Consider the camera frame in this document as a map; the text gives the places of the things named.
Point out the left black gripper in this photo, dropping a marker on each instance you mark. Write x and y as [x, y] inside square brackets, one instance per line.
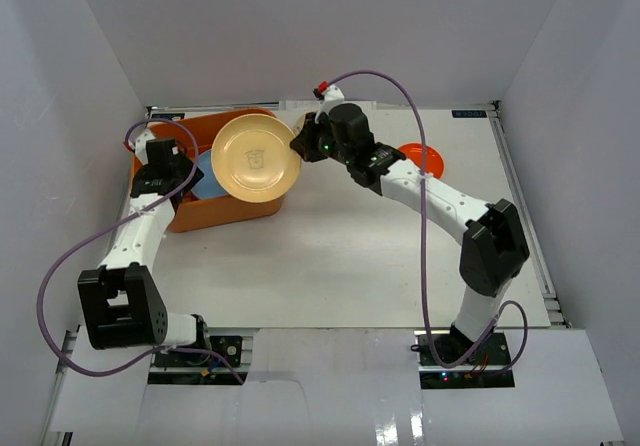
[189, 176]

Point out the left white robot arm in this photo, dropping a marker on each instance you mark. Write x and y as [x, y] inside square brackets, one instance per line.
[121, 303]

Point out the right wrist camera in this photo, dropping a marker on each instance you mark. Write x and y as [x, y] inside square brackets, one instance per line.
[329, 96]

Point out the yellow round plate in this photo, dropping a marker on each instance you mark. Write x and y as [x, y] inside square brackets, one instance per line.
[252, 159]

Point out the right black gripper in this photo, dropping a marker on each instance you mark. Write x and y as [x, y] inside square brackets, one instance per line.
[305, 143]

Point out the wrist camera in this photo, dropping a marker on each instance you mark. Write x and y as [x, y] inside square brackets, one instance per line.
[329, 96]
[137, 146]

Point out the blue round plate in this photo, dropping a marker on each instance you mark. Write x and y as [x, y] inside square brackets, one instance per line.
[208, 186]

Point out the orange round plate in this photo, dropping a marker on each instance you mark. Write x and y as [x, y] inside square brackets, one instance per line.
[435, 164]

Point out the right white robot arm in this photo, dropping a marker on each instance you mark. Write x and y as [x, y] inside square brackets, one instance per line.
[493, 247]

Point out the small beige floral plate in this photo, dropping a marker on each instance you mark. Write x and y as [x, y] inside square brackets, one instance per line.
[298, 125]

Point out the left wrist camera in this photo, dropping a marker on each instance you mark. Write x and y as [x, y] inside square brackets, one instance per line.
[137, 146]

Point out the orange plastic bin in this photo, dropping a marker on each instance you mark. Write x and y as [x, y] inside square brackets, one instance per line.
[193, 137]

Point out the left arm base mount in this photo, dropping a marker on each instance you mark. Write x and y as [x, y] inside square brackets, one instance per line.
[222, 364]

